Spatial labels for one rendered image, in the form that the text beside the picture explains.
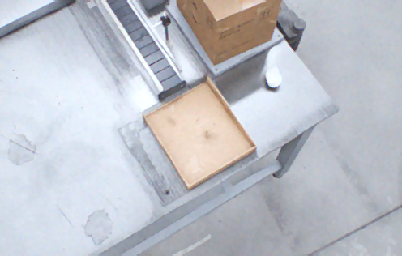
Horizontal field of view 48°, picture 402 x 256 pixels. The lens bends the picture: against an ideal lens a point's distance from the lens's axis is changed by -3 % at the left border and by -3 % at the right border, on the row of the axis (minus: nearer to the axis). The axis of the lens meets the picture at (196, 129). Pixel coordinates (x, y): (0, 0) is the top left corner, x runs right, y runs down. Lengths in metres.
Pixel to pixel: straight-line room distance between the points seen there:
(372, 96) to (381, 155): 0.35
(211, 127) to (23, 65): 0.72
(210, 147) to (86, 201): 0.44
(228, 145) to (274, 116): 0.19
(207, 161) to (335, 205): 1.07
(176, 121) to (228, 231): 0.89
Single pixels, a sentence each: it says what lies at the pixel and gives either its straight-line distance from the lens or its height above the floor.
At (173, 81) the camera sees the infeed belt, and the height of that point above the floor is 0.88.
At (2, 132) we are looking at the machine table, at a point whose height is 0.83.
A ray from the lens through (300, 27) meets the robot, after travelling 2.44.
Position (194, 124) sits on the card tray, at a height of 0.83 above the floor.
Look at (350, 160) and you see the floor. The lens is 2.54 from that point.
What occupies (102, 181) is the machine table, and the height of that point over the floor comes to 0.83.
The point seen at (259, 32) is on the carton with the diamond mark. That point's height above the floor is 0.95.
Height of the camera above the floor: 2.28
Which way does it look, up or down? 68 degrees down
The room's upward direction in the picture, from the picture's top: straight up
